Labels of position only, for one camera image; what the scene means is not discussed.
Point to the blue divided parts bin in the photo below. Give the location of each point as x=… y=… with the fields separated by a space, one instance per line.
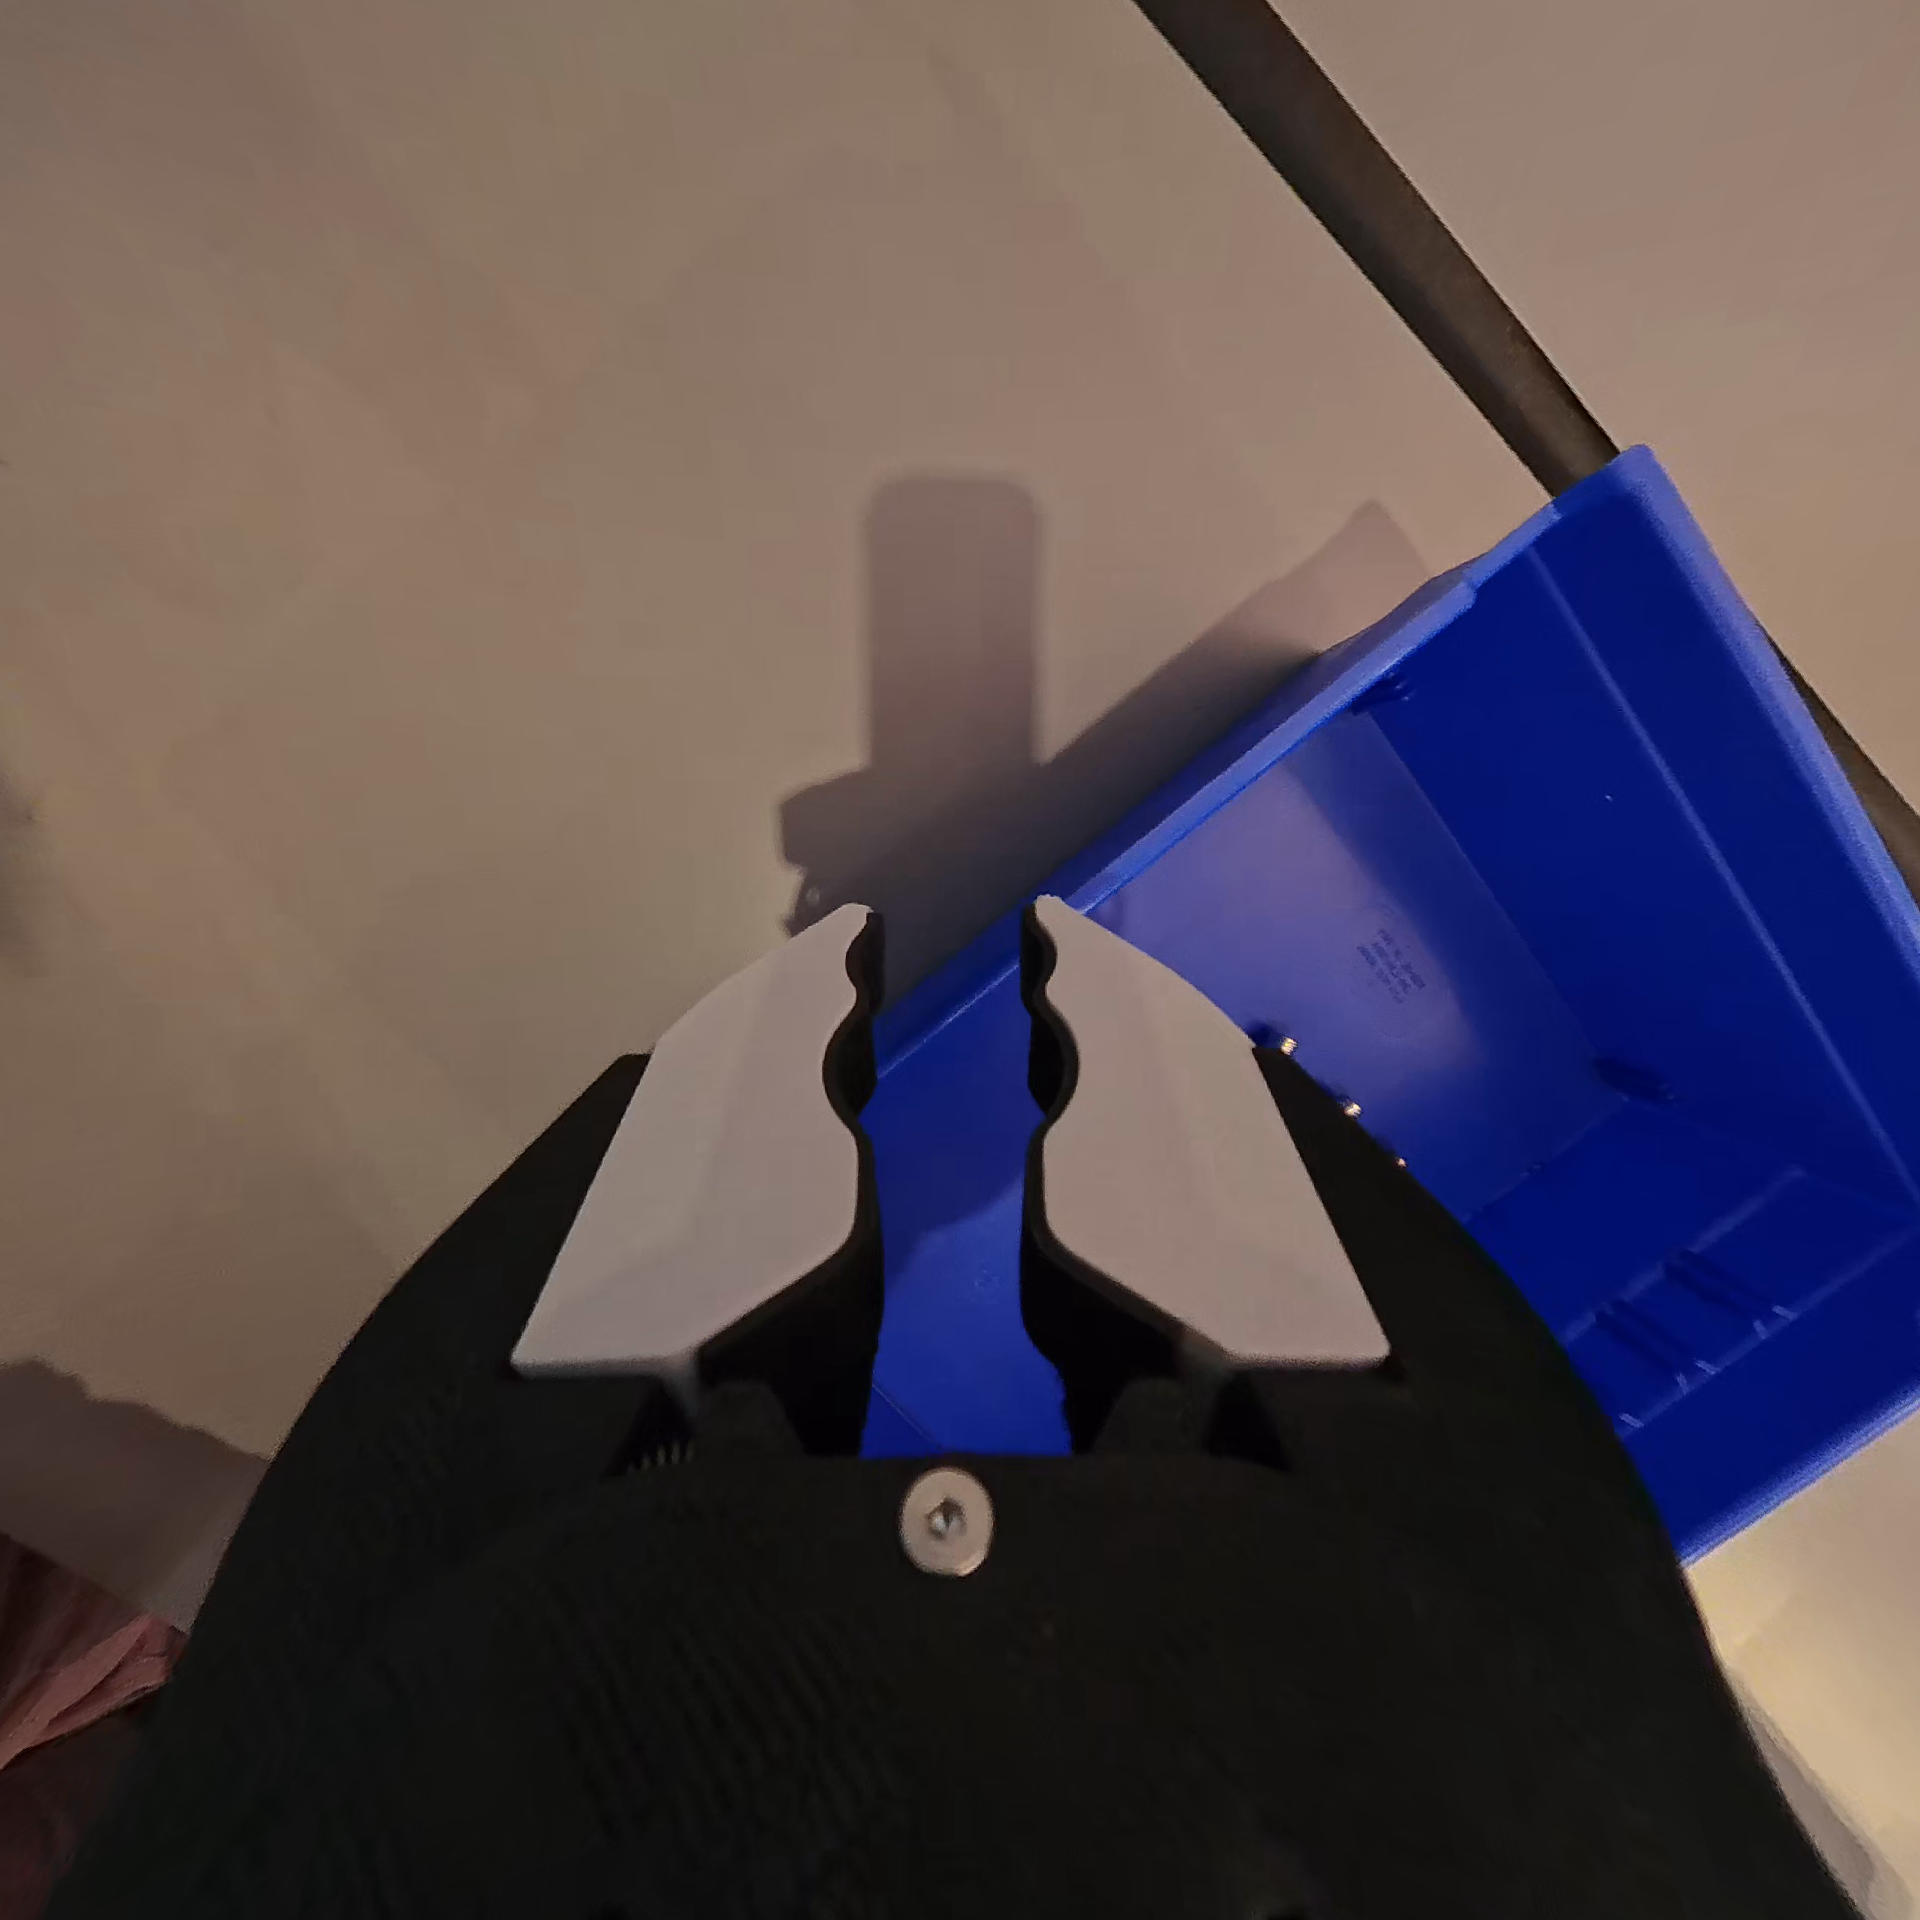
x=1575 y=825

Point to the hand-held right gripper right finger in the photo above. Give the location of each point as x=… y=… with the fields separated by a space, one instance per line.
x=1200 y=1201

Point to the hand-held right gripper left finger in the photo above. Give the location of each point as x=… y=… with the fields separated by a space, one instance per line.
x=691 y=1201

